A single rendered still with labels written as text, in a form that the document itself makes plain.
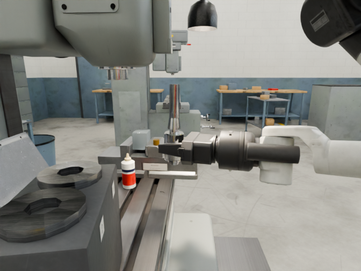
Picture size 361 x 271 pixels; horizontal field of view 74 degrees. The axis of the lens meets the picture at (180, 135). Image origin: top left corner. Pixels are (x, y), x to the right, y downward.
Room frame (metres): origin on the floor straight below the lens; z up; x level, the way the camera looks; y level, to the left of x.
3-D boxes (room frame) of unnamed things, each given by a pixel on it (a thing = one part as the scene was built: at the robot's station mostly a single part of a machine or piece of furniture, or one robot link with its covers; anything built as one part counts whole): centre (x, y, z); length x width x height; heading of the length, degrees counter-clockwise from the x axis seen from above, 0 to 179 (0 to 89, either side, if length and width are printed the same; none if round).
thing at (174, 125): (0.55, 0.01, 1.22); 0.03 x 0.03 x 0.11
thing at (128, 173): (0.69, 0.16, 1.01); 0.04 x 0.04 x 0.11
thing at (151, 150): (0.82, 0.08, 1.04); 0.12 x 0.06 x 0.04; 175
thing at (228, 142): (0.53, -0.07, 1.12); 0.13 x 0.12 x 0.10; 165
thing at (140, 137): (0.83, 0.14, 1.07); 0.06 x 0.05 x 0.06; 175
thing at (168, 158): (0.55, 0.02, 1.12); 0.05 x 0.05 x 0.06
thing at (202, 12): (0.63, -0.05, 1.43); 0.07 x 0.07 x 0.06
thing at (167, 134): (0.55, 0.02, 1.16); 0.05 x 0.05 x 0.01
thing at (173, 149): (0.52, 0.02, 1.13); 0.06 x 0.02 x 0.03; 75
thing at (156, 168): (0.82, 0.11, 1.01); 0.35 x 0.15 x 0.11; 85
